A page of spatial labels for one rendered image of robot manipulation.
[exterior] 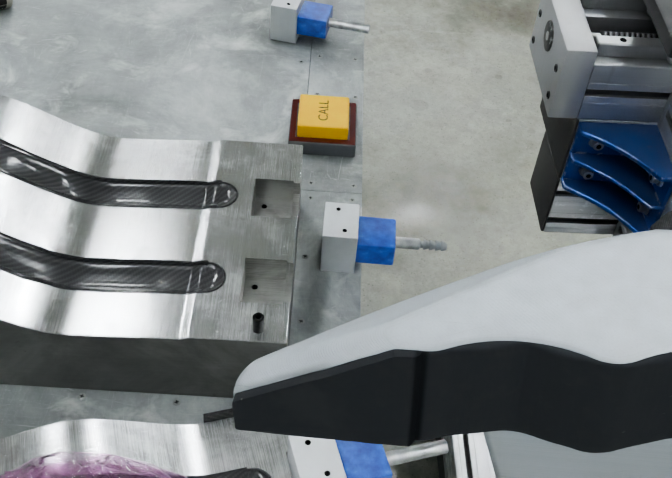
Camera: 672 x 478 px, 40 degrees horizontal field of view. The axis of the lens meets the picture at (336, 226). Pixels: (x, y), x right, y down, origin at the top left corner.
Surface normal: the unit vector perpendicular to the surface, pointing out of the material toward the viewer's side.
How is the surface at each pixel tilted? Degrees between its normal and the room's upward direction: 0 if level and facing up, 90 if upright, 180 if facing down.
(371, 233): 0
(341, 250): 90
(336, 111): 0
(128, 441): 28
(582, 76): 90
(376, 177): 1
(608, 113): 90
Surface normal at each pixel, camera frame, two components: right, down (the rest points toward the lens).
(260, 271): -0.03, 0.72
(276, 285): 0.07, -0.69
